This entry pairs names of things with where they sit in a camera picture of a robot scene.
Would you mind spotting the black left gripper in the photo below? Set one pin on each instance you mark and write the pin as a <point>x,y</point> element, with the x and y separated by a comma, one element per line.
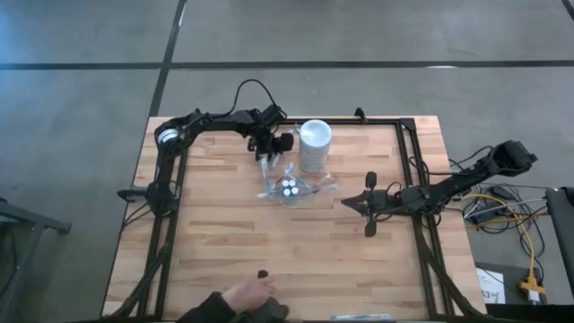
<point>262,130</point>

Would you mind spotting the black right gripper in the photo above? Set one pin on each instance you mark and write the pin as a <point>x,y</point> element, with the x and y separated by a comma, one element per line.
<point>388,199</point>

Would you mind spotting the white plastic cup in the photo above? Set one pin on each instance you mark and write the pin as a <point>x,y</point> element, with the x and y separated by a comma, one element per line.
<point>315,139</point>

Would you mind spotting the teal mouthwash bottle white cap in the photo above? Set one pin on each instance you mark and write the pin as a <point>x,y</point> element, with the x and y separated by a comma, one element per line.
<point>286,192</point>

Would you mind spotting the clear plastic organizer tray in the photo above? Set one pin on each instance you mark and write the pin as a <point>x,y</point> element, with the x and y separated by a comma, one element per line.
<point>278,200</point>

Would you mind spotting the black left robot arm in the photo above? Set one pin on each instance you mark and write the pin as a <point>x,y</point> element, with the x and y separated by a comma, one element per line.
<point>215,121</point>

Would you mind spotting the person's forearm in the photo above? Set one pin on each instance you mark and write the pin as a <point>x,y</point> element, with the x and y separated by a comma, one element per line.
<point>206,311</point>

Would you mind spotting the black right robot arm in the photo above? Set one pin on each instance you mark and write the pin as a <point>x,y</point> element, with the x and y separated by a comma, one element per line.
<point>475,172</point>

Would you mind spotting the black power strip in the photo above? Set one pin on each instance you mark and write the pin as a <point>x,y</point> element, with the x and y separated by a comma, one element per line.
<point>482,216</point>

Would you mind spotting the toothbrush in flat package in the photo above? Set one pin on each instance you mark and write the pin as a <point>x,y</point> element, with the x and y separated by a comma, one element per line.
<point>361,317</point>

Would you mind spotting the black handheld device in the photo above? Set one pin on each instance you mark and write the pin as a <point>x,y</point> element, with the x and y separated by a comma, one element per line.
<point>275,310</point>

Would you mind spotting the white paper sheet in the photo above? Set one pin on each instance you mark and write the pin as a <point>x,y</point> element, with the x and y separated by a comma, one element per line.
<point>489,282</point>

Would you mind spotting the person's hand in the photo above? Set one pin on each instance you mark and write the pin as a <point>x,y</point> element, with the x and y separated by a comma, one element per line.
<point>246,294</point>

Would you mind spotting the black floor mat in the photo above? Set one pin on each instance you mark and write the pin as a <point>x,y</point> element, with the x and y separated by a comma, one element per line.
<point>511,291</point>

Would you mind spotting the yellow plug splitter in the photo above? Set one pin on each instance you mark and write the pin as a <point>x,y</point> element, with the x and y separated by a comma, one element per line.
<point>532,285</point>

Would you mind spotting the white power adapter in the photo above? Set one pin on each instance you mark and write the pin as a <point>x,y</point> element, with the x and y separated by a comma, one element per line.
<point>533,297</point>

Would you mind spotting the black equipment case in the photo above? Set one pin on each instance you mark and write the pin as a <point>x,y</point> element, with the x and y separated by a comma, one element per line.
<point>560,224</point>

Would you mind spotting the black box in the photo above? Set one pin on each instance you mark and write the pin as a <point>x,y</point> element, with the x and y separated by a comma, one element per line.
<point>529,314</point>

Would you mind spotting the black metal stand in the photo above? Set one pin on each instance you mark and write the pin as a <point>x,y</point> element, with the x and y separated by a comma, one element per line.
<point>40,222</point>

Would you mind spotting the black aluminium table frame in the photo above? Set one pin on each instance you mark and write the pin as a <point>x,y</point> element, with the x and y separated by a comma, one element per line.
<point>385,121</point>

